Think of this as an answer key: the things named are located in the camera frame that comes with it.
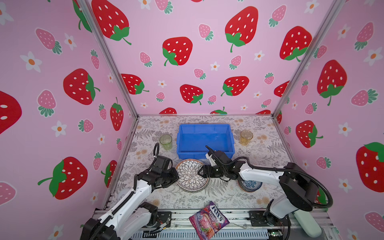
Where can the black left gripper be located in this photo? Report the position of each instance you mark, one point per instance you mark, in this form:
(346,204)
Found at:
(175,177)

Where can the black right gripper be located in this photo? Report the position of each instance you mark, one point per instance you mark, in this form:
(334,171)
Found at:
(207,173)

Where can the brown flower pattern plate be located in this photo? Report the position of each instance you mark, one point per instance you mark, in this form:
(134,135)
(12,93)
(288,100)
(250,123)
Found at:
(189,179)

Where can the blue floral bowl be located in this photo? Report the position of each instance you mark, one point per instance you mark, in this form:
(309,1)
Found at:
(249,186)

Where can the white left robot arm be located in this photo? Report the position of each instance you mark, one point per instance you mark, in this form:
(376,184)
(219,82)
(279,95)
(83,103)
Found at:
(131,212)

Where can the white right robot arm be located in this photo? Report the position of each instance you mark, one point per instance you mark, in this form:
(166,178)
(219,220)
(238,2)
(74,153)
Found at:
(302,192)

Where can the blue plastic bin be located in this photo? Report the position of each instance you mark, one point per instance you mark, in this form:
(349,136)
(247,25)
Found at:
(192,140)

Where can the green glass cup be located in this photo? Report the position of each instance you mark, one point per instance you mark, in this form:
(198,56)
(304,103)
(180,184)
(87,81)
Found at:
(166,142)

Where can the amber glass cup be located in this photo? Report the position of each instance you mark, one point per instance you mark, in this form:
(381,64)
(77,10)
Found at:
(245,137)

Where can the purple Fox's candy bag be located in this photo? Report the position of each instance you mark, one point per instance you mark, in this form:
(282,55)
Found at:
(208,221)

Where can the aluminium corner post left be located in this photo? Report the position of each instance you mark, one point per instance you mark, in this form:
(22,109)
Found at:
(108,22)

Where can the aluminium corner post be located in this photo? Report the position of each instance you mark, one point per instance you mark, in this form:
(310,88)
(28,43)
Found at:
(108,22)
(324,27)

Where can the aluminium corner post right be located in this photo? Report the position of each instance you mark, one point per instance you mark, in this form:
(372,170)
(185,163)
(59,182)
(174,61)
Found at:
(324,27)

